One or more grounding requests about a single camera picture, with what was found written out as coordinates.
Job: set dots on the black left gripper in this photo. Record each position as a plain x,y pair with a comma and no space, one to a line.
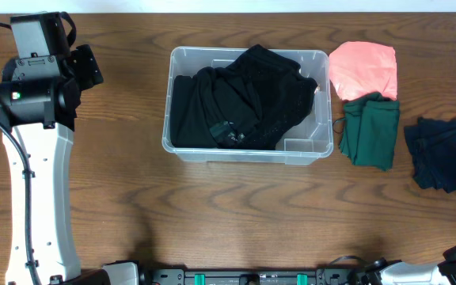
87,64

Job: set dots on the black sparkly knit garment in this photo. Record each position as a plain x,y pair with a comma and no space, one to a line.
284,98

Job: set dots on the dark navy garment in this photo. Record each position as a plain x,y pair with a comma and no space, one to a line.
432,144

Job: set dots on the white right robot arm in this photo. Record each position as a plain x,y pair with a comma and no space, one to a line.
430,265

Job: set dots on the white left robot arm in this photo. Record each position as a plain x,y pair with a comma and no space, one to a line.
40,91

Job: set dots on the pink folded garment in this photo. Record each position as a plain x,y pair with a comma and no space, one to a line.
357,68

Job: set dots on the dark green folded garment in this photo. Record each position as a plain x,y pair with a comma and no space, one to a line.
370,131

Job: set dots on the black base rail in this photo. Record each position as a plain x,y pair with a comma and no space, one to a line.
180,276

